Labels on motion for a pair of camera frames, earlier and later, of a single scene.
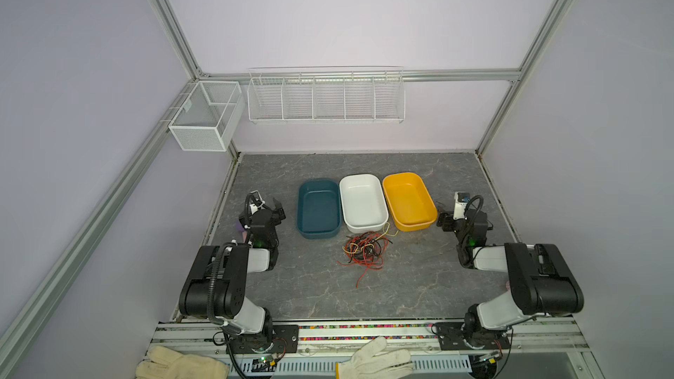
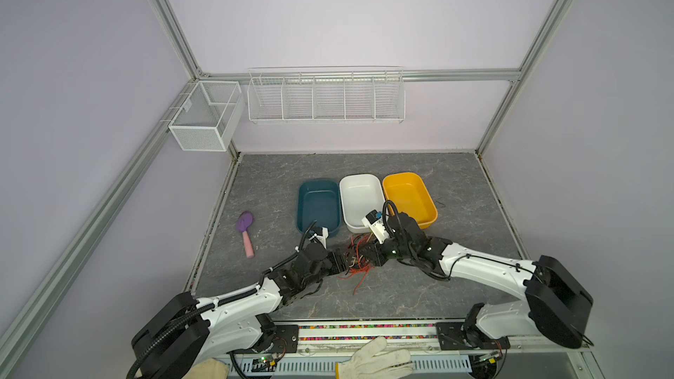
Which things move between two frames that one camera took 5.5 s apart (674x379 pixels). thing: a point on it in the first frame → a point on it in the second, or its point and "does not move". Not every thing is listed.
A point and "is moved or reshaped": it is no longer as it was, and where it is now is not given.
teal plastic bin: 319,208 does not move
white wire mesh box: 208,115 does not move
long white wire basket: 326,94 does not move
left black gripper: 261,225 → 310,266
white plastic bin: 363,203 does not move
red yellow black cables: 366,249 is moved or reshaped
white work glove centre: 369,362 does not move
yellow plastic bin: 410,202 does not move
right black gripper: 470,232 → 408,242
